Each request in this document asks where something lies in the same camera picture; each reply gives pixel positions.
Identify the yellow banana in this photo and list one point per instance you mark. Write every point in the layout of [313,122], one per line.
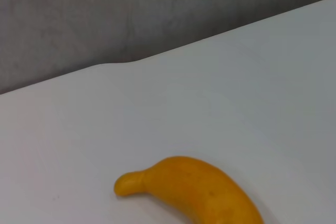
[199,190]

